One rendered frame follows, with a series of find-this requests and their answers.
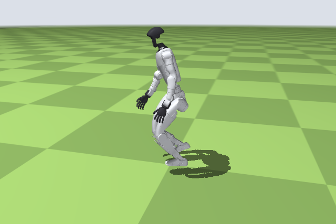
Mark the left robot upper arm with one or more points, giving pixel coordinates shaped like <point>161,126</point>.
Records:
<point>168,60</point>

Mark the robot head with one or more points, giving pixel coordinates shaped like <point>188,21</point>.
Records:
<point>155,33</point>

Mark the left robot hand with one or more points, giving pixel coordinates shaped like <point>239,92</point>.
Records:
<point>161,112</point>

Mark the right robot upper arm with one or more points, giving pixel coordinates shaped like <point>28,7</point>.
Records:
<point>158,74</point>

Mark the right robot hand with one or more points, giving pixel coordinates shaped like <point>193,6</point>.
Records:
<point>142,100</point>

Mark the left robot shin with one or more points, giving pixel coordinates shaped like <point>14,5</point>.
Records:
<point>168,146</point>

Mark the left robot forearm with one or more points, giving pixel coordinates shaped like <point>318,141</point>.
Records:
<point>170,91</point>

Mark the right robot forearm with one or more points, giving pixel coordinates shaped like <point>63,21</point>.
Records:
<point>153,86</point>

